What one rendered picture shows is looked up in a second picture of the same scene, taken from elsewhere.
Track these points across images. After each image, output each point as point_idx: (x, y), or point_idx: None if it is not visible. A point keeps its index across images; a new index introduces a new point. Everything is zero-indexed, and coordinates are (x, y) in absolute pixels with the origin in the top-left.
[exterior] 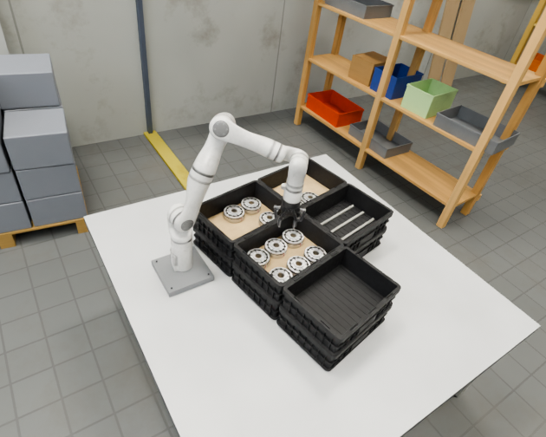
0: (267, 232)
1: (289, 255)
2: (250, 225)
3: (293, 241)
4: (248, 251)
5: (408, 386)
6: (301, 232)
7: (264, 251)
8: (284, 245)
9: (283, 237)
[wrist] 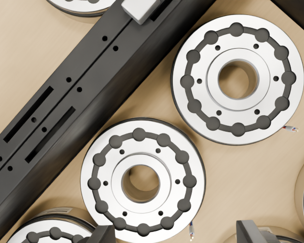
0: (67, 142)
1: (218, 196)
2: (3, 12)
3: (239, 124)
4: (6, 226)
5: None
6: (287, 41)
7: (84, 236)
8: (189, 171)
9: (181, 103)
